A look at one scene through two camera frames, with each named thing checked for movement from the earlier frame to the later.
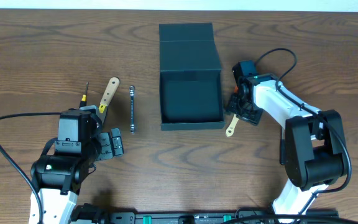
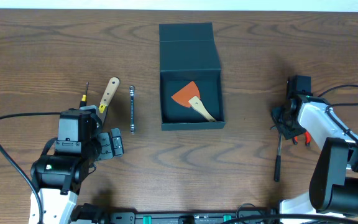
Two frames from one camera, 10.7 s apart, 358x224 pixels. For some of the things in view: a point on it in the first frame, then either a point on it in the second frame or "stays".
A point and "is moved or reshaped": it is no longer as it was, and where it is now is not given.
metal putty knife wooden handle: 107,98 stays
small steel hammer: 282,145 is moved or reshaped
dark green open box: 191,96 stays
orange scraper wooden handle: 229,131 → 189,96
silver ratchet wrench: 132,129 stays
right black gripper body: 248,111 → 289,126
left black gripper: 105,145 stays
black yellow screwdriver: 84,100 stays
